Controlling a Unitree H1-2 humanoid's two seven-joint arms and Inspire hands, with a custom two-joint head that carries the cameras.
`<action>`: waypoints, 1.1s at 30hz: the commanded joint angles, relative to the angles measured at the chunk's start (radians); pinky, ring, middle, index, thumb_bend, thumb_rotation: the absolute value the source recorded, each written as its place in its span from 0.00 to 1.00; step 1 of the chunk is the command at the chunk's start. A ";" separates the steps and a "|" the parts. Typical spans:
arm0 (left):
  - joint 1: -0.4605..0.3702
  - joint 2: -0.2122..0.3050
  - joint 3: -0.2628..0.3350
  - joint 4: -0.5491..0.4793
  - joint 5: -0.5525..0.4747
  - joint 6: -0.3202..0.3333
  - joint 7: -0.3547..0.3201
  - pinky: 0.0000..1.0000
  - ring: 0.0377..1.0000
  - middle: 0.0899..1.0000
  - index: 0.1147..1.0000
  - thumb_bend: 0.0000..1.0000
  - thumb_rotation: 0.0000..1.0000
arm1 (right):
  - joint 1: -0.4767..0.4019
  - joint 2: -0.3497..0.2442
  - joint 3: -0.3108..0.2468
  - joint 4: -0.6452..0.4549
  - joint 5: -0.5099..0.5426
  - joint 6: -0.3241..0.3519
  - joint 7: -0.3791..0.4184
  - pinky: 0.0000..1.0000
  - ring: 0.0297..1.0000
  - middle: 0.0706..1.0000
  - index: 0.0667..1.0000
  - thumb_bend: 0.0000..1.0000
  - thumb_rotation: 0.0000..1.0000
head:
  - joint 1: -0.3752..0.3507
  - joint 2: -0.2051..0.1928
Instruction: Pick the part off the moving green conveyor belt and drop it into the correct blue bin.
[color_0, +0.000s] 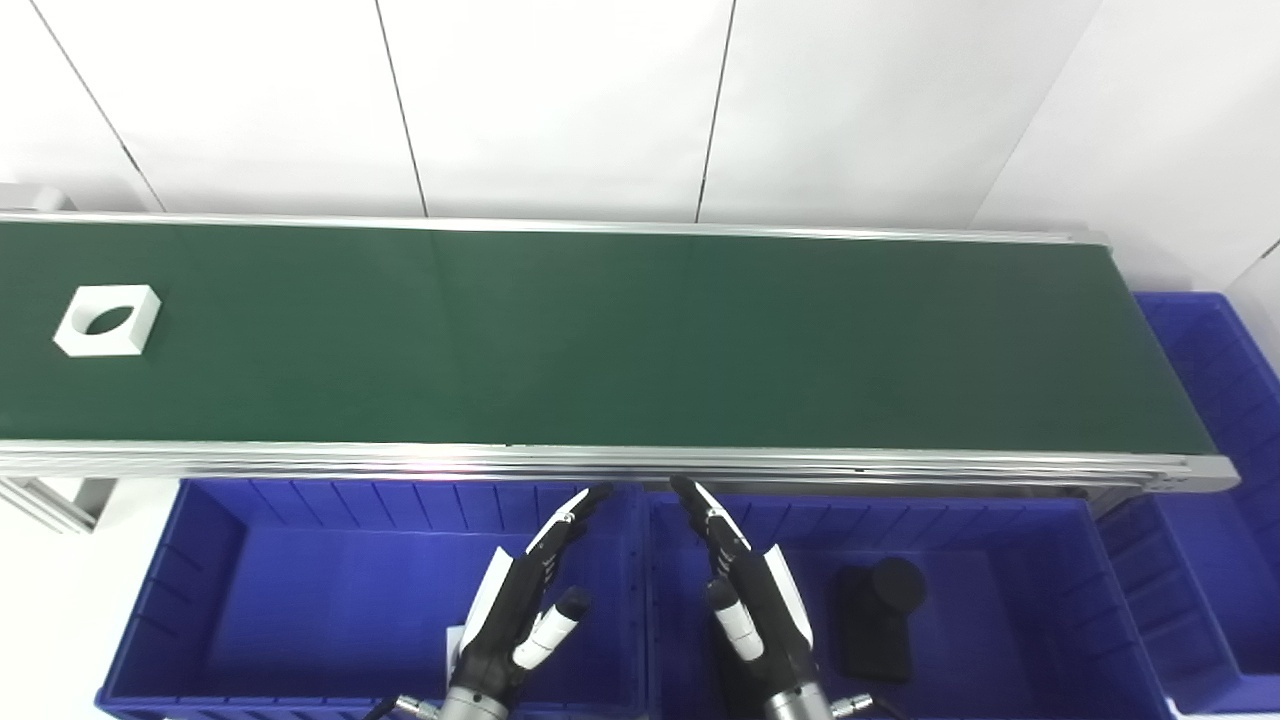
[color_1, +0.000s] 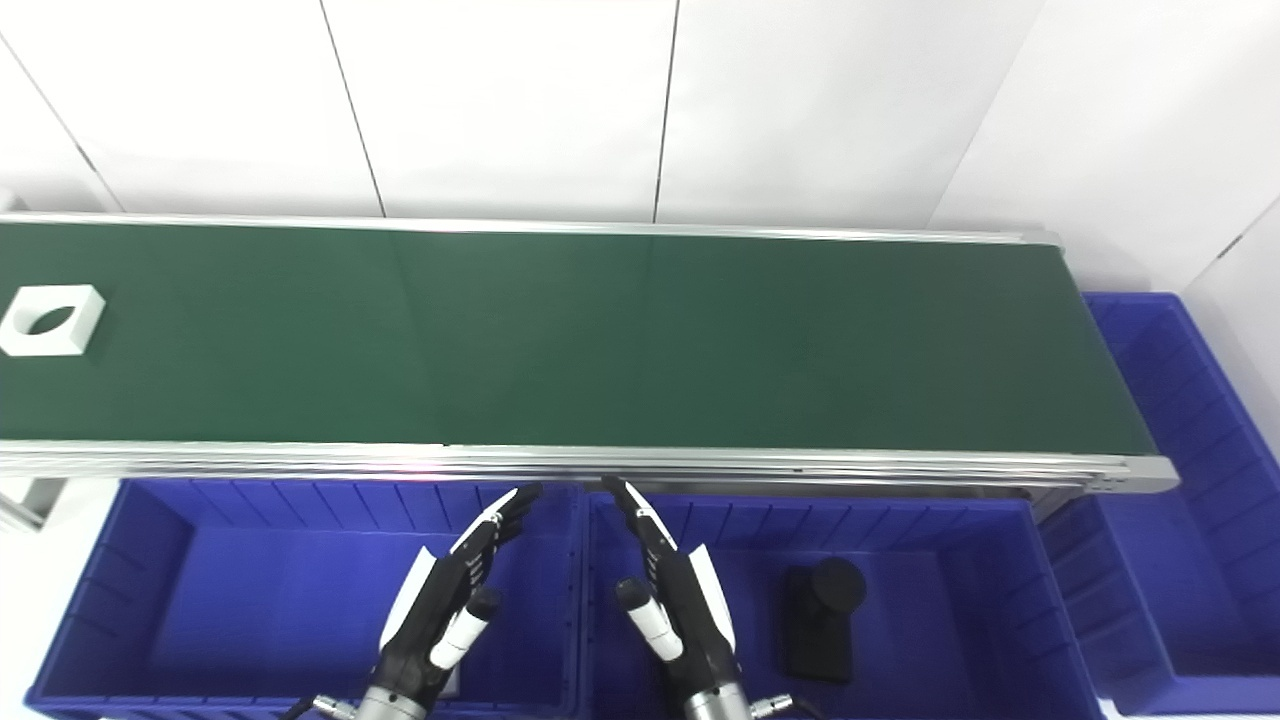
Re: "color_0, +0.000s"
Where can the grey conveyor motor box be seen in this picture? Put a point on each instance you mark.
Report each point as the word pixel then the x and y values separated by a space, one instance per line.
pixel 35 198

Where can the green conveyor belt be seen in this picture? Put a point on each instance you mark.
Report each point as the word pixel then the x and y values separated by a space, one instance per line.
pixel 700 465
pixel 640 340

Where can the robot right hand white black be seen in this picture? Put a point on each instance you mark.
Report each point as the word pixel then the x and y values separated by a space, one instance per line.
pixel 770 620

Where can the white square part round hole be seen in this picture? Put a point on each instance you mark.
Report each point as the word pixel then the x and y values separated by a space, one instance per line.
pixel 135 335

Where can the blue plastic bin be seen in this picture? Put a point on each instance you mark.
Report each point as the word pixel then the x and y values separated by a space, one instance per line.
pixel 1000 620
pixel 320 610
pixel 1215 560

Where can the black cylinder block part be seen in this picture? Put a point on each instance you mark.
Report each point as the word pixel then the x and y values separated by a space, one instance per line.
pixel 880 620

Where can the aluminium conveyor leg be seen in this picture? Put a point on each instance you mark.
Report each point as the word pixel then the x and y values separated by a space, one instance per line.
pixel 50 500

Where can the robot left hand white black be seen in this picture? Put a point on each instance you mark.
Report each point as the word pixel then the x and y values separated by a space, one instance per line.
pixel 500 630

